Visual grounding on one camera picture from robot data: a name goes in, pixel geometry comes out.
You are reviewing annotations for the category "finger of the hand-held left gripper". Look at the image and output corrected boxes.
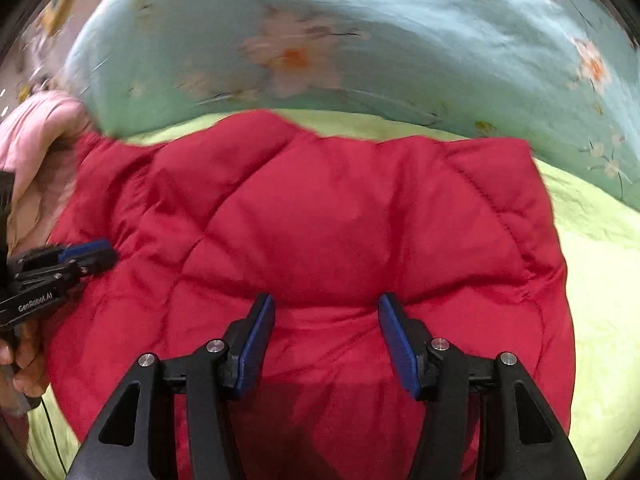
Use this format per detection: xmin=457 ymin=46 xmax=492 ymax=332
xmin=74 ymin=249 xmax=119 ymax=277
xmin=57 ymin=239 xmax=113 ymax=265

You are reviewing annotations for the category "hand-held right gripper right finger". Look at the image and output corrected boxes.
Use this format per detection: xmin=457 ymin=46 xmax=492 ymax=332
xmin=377 ymin=292 xmax=588 ymax=480

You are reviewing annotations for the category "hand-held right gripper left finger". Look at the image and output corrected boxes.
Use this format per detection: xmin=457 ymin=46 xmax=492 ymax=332
xmin=65 ymin=292 xmax=277 ymax=480

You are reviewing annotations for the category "red quilted jacket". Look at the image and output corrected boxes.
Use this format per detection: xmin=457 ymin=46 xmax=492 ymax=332
xmin=42 ymin=109 xmax=576 ymax=480

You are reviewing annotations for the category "person's left hand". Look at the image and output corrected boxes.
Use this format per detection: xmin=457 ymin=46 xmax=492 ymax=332
xmin=0 ymin=319 xmax=52 ymax=413

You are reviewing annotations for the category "pink quilt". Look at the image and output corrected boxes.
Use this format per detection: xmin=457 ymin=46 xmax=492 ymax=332
xmin=0 ymin=91 xmax=98 ymax=261

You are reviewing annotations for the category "light green bed sheet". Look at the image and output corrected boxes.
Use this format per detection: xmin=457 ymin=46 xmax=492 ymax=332
xmin=25 ymin=109 xmax=640 ymax=480

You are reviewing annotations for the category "teal floral quilt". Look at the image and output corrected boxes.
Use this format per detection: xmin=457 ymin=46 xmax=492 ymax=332
xmin=65 ymin=0 xmax=640 ymax=206

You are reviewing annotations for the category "black cable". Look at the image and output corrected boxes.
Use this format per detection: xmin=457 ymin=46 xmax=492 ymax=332
xmin=39 ymin=394 xmax=69 ymax=480

